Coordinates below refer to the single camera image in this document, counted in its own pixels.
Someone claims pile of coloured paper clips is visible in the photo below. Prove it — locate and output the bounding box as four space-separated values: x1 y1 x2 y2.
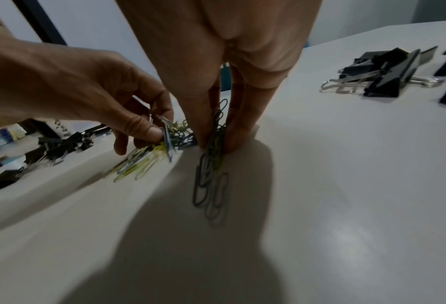
105 98 232 224

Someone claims person's left hand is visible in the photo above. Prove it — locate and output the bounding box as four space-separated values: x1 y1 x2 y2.
0 29 175 156

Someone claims teal divided organizer box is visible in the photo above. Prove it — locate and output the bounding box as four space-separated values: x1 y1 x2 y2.
218 63 235 92

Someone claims person's right hand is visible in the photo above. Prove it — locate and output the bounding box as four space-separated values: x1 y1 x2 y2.
115 0 324 155

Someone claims group of black binder clips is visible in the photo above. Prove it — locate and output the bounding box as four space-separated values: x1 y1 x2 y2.
0 124 114 191
319 41 446 110

